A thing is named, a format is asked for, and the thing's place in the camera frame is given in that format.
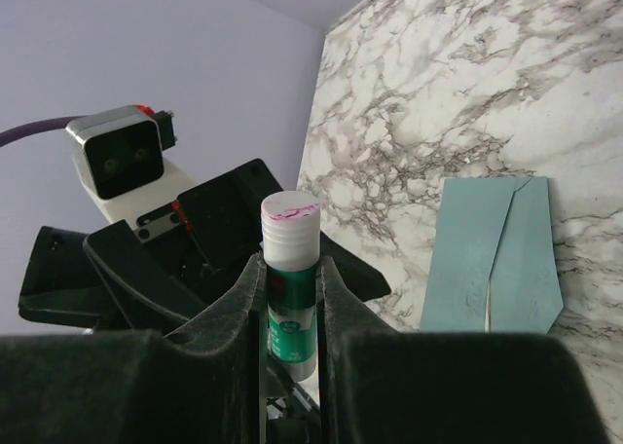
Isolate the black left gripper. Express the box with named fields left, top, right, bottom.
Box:
left=84, top=159, right=281, bottom=335

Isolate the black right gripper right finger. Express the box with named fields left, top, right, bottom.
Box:
left=316, top=257, right=608, bottom=443

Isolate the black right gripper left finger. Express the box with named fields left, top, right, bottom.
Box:
left=1, top=255, right=266, bottom=443

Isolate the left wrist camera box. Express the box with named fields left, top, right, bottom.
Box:
left=65, top=104, right=195, bottom=229

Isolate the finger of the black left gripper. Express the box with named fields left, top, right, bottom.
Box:
left=320, top=232, right=390, bottom=300

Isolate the light blue paper envelope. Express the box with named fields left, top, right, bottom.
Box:
left=420, top=176, right=564, bottom=334

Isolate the green white glue stick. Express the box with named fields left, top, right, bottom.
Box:
left=261, top=191, right=321, bottom=382

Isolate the beige paper letter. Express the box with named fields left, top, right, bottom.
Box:
left=484, top=280, right=492, bottom=333

